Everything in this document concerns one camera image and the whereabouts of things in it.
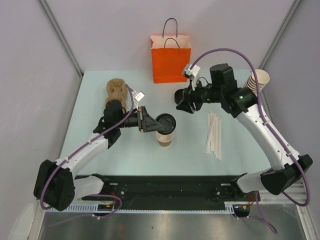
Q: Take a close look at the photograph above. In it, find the brown pulp cup carrier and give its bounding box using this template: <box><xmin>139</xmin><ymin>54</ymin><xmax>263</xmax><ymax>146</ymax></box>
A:
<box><xmin>104</xmin><ymin>78</ymin><xmax>128</xmax><ymax>110</ymax></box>

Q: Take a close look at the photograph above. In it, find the orange paper bag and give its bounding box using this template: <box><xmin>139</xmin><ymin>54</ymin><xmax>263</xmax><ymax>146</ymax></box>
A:
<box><xmin>150</xmin><ymin>17</ymin><xmax>192</xmax><ymax>84</ymax></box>

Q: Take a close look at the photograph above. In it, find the stack of black lids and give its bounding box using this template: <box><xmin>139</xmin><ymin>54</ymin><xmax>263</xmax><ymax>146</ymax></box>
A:
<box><xmin>174</xmin><ymin>88</ymin><xmax>184</xmax><ymax>105</ymax></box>

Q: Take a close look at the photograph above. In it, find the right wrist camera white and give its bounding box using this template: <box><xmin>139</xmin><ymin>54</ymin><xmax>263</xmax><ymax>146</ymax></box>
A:
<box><xmin>182</xmin><ymin>63</ymin><xmax>201</xmax><ymax>80</ymax></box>

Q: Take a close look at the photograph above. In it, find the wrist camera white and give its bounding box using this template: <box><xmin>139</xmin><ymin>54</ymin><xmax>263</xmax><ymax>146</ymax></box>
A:
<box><xmin>133</xmin><ymin>91</ymin><xmax>145</xmax><ymax>102</ymax></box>
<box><xmin>182</xmin><ymin>63</ymin><xmax>201</xmax><ymax>80</ymax></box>

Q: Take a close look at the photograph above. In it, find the stack of paper cups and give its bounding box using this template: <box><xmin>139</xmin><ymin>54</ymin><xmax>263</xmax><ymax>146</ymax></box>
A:
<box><xmin>243</xmin><ymin>69</ymin><xmax>270</xmax><ymax>96</ymax></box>

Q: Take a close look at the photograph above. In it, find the bundle of wrapped straws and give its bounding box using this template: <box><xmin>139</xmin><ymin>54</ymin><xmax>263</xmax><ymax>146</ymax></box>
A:
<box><xmin>205</xmin><ymin>111</ymin><xmax>222</xmax><ymax>161</ymax></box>

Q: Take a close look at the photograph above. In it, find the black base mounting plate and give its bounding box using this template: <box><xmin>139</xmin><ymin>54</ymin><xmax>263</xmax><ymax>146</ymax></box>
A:
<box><xmin>83</xmin><ymin>174</ymin><xmax>256</xmax><ymax>211</ymax></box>

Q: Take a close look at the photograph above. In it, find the black coffee cup lid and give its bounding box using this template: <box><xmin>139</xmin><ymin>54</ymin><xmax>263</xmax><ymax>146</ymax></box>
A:
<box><xmin>155</xmin><ymin>113</ymin><xmax>177</xmax><ymax>135</ymax></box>

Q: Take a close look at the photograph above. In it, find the aluminium rail frame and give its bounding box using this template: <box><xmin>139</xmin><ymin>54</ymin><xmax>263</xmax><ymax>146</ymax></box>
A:
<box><xmin>259</xmin><ymin>182</ymin><xmax>320</xmax><ymax>240</ymax></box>

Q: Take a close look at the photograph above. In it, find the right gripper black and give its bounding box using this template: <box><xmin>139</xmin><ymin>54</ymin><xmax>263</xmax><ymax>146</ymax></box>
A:
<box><xmin>176</xmin><ymin>78</ymin><xmax>224</xmax><ymax>114</ymax></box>

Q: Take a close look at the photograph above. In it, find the white cable duct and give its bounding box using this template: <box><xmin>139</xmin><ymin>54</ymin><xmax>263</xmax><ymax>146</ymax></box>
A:
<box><xmin>64</xmin><ymin>201</ymin><xmax>236</xmax><ymax>215</ymax></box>

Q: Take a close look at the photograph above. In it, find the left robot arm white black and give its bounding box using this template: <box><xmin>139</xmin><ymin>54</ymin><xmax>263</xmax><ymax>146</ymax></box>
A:
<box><xmin>33</xmin><ymin>100</ymin><xmax>165</xmax><ymax>211</ymax></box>

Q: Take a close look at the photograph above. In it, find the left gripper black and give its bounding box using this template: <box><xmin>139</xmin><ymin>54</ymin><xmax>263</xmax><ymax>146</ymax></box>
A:
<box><xmin>115</xmin><ymin>106</ymin><xmax>164</xmax><ymax>133</ymax></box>

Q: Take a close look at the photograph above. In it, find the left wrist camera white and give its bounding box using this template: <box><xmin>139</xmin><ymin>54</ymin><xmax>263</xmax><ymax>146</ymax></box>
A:
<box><xmin>133</xmin><ymin>91</ymin><xmax>145</xmax><ymax>102</ymax></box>

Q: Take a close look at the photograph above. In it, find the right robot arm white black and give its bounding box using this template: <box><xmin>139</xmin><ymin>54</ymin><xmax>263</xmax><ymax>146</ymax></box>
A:
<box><xmin>176</xmin><ymin>63</ymin><xmax>313</xmax><ymax>201</ymax></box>

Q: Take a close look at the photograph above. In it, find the single brown paper cup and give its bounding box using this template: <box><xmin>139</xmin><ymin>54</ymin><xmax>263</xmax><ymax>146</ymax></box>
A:
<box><xmin>155</xmin><ymin>131</ymin><xmax>174</xmax><ymax>147</ymax></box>

